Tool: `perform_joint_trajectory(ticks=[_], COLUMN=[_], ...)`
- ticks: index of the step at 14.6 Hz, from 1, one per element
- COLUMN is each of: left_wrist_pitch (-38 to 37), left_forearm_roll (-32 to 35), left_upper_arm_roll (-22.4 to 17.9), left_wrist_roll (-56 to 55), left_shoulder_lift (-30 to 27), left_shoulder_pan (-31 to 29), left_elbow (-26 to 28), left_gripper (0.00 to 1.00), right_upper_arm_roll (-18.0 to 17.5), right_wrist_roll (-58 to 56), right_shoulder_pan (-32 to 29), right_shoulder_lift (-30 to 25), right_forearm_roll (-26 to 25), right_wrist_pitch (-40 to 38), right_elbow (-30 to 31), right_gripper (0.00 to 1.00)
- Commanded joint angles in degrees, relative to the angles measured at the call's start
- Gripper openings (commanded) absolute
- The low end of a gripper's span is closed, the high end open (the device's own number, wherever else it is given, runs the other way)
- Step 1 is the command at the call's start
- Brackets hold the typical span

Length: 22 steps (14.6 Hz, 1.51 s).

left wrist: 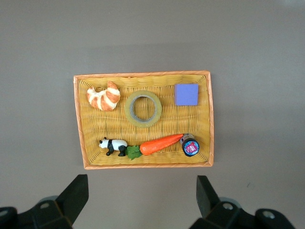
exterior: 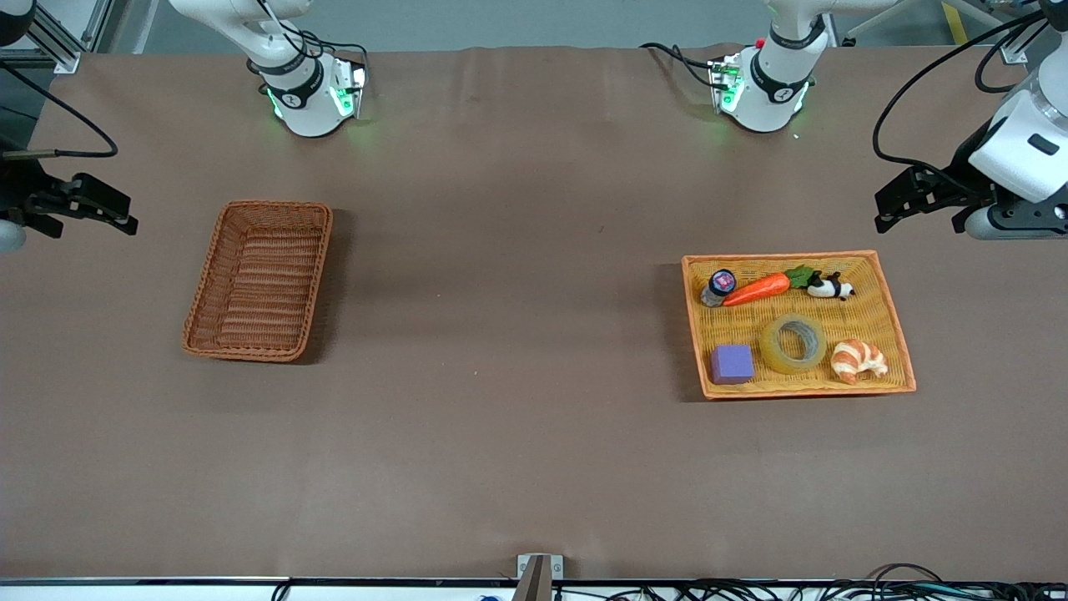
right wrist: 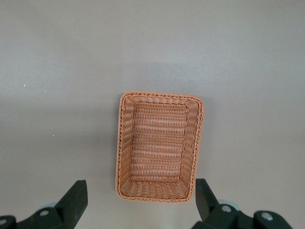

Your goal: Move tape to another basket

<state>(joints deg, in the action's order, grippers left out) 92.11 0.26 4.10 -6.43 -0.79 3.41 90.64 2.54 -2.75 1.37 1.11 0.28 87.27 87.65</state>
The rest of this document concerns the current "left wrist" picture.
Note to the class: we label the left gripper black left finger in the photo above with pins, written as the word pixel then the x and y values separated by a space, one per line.
pixel 71 200

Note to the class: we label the toy panda figure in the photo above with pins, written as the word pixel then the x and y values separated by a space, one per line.
pixel 115 143

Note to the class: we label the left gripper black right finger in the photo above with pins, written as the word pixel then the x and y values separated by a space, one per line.
pixel 209 205

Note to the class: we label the yellowish clear tape roll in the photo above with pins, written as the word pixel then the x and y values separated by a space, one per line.
pixel 127 109

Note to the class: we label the toy croissant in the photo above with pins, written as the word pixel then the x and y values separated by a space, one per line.
pixel 104 97

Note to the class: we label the purple foam block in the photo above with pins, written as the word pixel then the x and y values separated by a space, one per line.
pixel 186 95

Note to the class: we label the small bottle with colourful cap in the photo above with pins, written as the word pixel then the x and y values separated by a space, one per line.
pixel 190 148

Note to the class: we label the orange toy carrot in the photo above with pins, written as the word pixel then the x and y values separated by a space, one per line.
pixel 157 145

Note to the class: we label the orange rimmed yellow wicker basket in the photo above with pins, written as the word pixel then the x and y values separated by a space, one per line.
pixel 166 119

